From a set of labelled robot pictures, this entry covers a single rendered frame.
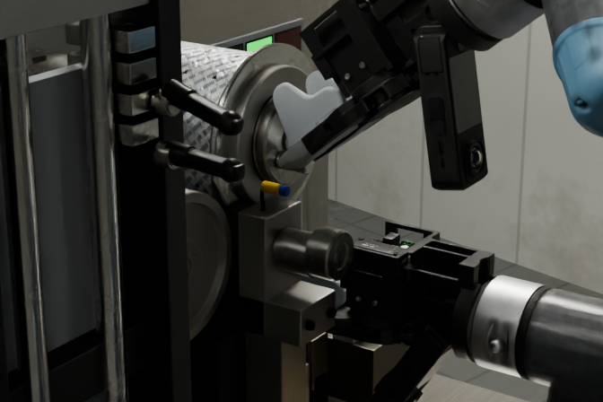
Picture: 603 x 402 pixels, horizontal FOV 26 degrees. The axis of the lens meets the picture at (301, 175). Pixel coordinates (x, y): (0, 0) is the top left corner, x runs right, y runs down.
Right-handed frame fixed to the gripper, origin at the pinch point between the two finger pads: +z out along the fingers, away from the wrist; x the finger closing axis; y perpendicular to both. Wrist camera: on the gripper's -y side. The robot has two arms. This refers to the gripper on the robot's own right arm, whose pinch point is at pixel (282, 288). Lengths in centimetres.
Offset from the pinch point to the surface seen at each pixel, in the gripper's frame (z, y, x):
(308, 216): 45, -24, -71
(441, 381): -3.4, -18.8, -24.5
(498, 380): 66, -109, -187
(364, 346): -6.1, -5.8, -4.2
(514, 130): 99, -66, -262
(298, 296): -8.6, 4.9, 9.9
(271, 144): -5.5, 16.6, 8.9
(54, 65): -6.3, 27.7, 32.3
